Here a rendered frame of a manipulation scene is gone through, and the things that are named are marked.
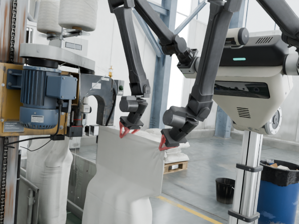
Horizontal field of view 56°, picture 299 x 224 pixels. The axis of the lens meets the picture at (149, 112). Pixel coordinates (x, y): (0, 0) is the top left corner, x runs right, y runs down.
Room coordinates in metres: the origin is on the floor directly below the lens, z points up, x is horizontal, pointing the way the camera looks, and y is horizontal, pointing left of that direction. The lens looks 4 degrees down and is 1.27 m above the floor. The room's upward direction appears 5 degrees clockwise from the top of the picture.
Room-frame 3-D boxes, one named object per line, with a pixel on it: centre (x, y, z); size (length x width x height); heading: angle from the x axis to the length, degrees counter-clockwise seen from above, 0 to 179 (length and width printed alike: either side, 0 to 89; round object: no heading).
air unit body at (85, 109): (1.42, 0.33, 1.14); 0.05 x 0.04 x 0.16; 134
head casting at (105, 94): (1.62, 0.39, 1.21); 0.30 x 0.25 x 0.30; 44
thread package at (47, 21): (1.46, 0.54, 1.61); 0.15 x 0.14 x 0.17; 44
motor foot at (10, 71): (1.20, 0.54, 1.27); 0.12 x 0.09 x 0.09; 134
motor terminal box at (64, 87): (1.13, 0.36, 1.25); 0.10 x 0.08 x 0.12; 159
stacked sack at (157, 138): (4.39, 0.00, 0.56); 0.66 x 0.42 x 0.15; 134
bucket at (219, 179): (3.50, -1.06, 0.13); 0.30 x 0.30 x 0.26
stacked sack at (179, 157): (4.83, -0.42, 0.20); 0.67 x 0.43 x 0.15; 134
